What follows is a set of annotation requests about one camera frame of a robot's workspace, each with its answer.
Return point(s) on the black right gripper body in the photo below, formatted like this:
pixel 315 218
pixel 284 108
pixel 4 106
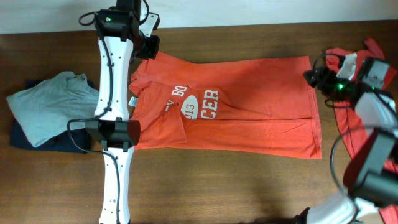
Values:
pixel 333 86

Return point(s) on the orange soccer print t-shirt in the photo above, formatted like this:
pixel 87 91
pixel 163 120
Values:
pixel 262 106

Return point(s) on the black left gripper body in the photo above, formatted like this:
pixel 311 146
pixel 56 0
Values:
pixel 147 46

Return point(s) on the light grey folded t-shirt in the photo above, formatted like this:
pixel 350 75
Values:
pixel 44 110

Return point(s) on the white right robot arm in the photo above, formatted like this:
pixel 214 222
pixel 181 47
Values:
pixel 366 185

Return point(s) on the red heathered t-shirt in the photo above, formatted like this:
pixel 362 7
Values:
pixel 347 118

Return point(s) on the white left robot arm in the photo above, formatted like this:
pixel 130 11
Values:
pixel 121 38

